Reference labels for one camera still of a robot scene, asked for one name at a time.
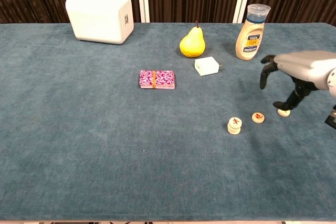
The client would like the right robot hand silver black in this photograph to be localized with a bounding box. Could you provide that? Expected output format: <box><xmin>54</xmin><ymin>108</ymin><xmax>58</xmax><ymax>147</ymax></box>
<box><xmin>259</xmin><ymin>50</ymin><xmax>336</xmax><ymax>111</ymax></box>

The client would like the beige sauce squeeze bottle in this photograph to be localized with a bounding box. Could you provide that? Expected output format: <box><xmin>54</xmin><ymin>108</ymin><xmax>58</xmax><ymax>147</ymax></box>
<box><xmin>235</xmin><ymin>3</ymin><xmax>271</xmax><ymax>61</ymax></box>

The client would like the yellow pear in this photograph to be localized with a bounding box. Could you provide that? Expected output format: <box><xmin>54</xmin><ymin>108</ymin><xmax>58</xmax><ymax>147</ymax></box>
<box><xmin>179</xmin><ymin>20</ymin><xmax>206</xmax><ymax>59</ymax></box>

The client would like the pink patterned card deck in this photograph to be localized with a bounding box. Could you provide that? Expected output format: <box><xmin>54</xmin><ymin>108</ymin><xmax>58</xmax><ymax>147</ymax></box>
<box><xmin>139</xmin><ymin>69</ymin><xmax>176</xmax><ymax>90</ymax></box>

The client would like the white rounded plastic box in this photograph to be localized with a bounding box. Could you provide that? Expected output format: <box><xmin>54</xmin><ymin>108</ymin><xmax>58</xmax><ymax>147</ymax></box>
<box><xmin>65</xmin><ymin>0</ymin><xmax>134</xmax><ymax>45</ymax></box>

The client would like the teal table cloth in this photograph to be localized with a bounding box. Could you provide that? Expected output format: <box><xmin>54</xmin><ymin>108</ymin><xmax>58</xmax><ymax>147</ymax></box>
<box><xmin>0</xmin><ymin>22</ymin><xmax>336</xmax><ymax>222</ymax></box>

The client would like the white USB wall charger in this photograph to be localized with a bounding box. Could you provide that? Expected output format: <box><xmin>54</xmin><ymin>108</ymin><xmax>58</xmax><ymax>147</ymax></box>
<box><xmin>194</xmin><ymin>56</ymin><xmax>223</xmax><ymax>77</ymax></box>

